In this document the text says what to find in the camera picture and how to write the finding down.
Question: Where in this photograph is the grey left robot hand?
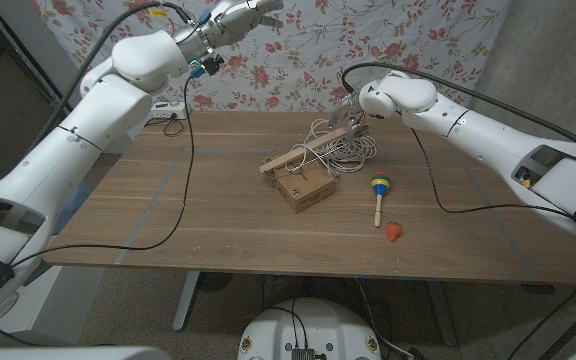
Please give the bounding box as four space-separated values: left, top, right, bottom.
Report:
173 0 285 79

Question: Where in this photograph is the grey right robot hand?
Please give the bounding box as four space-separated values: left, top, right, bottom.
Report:
326 91 370 140

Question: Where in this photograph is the white Ethernet cable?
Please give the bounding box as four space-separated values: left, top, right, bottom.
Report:
285 118 378 175

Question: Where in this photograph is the wooden clip hanger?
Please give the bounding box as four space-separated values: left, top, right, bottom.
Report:
259 127 357 181

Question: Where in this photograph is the colourful striped wooden maraca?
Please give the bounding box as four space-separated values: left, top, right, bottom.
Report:
370 171 392 229

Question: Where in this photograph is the brown cardboard package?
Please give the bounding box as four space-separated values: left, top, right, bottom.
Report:
267 148 336 215

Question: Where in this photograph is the red toy strawberry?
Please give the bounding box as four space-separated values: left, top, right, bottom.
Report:
385 221 404 243

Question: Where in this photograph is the floral backdrop cloth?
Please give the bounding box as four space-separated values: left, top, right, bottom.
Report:
27 0 512 140

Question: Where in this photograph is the white power strip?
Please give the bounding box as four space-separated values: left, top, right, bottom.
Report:
150 101 189 121

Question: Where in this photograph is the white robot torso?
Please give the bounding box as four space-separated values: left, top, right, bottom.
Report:
237 298 383 360

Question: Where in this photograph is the grey table leg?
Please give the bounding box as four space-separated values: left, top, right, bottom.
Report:
425 279 458 347

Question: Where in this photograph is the white table leg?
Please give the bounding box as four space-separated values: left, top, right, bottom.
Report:
172 271 202 332

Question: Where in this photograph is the white low cabinet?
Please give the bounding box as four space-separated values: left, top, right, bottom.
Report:
0 264 105 347

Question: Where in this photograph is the black power strip cord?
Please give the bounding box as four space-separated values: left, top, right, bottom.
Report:
143 113 185 138

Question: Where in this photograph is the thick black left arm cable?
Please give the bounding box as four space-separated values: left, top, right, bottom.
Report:
27 0 189 156

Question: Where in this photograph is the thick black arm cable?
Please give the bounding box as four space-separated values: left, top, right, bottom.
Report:
341 61 576 360
27 0 189 156

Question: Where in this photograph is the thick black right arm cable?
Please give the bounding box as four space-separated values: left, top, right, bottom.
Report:
341 61 576 360

